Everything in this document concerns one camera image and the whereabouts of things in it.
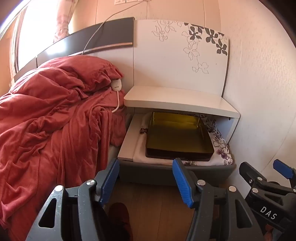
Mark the pink curtain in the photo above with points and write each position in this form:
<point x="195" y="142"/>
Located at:
<point x="64" y="20"/>

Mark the window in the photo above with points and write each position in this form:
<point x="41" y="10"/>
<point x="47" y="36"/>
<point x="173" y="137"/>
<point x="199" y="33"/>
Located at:
<point x="34" y="34"/>

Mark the white floral headboard panel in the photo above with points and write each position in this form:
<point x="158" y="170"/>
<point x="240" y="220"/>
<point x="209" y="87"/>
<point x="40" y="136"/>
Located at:
<point x="161" y="62"/>

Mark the white bedside nightstand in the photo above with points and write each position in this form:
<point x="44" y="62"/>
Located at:
<point x="150" y="173"/>

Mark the white oval controller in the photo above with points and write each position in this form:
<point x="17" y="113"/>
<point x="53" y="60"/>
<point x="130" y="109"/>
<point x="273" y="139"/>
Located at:
<point x="116" y="84"/>

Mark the brown box gold lining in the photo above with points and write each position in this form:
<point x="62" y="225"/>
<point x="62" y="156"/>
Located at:
<point x="178" y="136"/>

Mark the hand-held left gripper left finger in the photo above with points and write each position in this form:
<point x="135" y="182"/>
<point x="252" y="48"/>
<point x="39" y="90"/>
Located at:
<point x="110" y="183"/>

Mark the dark grey headboard panel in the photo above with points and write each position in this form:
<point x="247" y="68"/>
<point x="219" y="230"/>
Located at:
<point x="108" y="34"/>

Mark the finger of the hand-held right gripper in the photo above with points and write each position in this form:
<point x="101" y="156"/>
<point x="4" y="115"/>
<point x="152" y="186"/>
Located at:
<point x="281" y="168"/>
<point x="248" y="170"/>

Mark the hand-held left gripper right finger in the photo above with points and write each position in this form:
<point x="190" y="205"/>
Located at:
<point x="182" y="183"/>

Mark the white floral folded quilt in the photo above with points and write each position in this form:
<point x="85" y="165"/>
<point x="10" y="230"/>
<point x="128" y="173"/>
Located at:
<point x="219" y="143"/>

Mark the red blanket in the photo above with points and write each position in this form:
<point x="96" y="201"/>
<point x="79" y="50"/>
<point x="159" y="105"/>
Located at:
<point x="46" y="115"/>

